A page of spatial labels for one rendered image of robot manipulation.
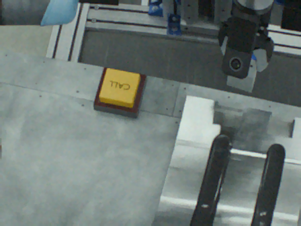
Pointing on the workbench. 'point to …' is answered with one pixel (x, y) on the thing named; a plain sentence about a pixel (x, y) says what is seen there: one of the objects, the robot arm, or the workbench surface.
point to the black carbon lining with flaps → (215, 178)
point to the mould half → (241, 207)
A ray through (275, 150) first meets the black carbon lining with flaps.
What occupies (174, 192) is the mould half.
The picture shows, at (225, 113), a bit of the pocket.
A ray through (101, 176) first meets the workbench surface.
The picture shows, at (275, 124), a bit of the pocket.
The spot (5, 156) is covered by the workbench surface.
